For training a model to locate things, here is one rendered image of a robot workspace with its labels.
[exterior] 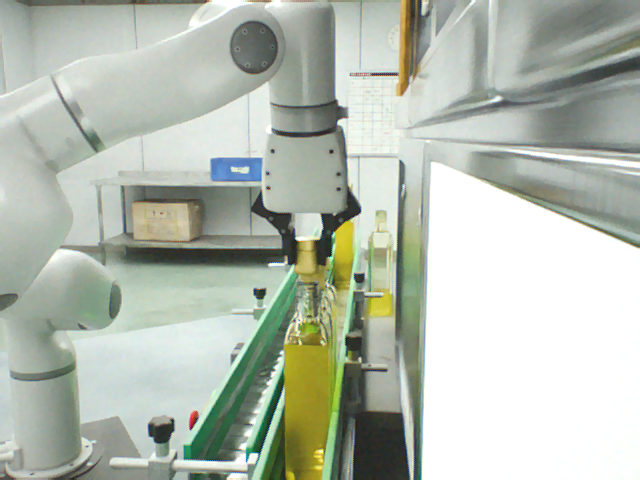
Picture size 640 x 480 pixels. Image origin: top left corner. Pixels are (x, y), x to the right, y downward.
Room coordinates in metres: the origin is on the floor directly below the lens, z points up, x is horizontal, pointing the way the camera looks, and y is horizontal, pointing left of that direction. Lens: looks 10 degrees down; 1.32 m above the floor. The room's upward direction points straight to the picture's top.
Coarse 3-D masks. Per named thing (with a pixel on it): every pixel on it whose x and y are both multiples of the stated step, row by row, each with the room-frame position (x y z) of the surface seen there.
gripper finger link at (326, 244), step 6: (336, 216) 0.73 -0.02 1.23; (342, 216) 0.72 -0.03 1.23; (336, 222) 0.72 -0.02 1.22; (342, 222) 0.72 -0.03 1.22; (336, 228) 0.73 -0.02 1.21; (324, 240) 0.72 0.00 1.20; (330, 240) 0.73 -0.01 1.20; (324, 246) 0.72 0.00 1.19; (330, 246) 0.73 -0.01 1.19; (324, 252) 0.73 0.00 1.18; (330, 252) 0.73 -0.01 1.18; (324, 258) 0.73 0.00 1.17; (324, 264) 0.73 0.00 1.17
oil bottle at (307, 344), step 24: (288, 336) 0.72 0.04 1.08; (312, 336) 0.72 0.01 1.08; (288, 360) 0.72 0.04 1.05; (312, 360) 0.72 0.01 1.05; (288, 384) 0.72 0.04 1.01; (312, 384) 0.72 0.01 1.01; (288, 408) 0.72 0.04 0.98; (312, 408) 0.72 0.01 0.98; (288, 432) 0.72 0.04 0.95; (312, 432) 0.72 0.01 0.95; (288, 456) 0.72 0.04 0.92; (312, 456) 0.72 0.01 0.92
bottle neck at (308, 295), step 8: (304, 280) 0.75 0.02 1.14; (312, 280) 0.75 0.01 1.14; (304, 288) 0.73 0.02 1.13; (312, 288) 0.73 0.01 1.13; (304, 296) 0.73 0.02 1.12; (312, 296) 0.73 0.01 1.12; (304, 304) 0.73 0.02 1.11; (312, 304) 0.73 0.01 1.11; (304, 312) 0.73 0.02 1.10; (312, 312) 0.73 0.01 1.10; (304, 320) 0.73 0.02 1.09
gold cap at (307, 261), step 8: (296, 240) 0.73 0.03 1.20; (304, 240) 0.73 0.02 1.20; (312, 240) 0.73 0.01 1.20; (296, 248) 0.73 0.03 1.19; (304, 248) 0.73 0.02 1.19; (312, 248) 0.73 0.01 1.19; (296, 256) 0.73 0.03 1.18; (304, 256) 0.73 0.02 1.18; (312, 256) 0.73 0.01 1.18; (296, 264) 0.73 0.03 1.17; (304, 264) 0.73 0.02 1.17; (312, 264) 0.73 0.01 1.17; (320, 264) 0.74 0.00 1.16; (296, 272) 0.73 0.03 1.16; (304, 272) 0.73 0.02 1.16; (312, 272) 0.73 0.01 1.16; (320, 272) 0.74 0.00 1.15
